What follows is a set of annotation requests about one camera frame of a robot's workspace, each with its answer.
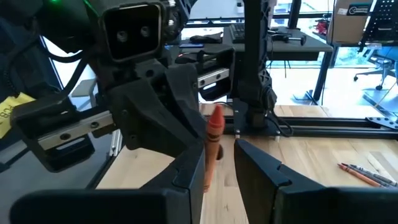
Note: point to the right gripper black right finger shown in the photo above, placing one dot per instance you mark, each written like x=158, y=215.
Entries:
x=295, y=205

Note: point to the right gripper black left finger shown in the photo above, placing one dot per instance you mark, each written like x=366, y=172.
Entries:
x=124, y=207

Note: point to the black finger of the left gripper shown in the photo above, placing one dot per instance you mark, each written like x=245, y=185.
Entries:
x=155, y=124
x=186, y=93

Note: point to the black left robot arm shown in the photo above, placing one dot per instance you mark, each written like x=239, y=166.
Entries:
x=258, y=46

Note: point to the yellow paper tag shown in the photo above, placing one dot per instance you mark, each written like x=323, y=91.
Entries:
x=12, y=112

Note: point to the black cloth pouch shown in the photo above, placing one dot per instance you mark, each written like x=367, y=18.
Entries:
x=205, y=39

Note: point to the black keyboard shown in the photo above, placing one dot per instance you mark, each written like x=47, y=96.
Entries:
x=237, y=32

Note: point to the grey desk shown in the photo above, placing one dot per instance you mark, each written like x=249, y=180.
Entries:
x=311, y=46

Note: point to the office chair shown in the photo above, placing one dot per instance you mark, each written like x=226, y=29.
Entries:
x=381, y=62

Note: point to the cardboard box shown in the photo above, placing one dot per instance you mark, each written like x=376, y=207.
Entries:
x=342, y=25

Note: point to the black perforated stand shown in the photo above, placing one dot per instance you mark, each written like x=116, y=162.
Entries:
x=384, y=18

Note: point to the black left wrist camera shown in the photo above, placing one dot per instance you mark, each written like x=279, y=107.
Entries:
x=133, y=31

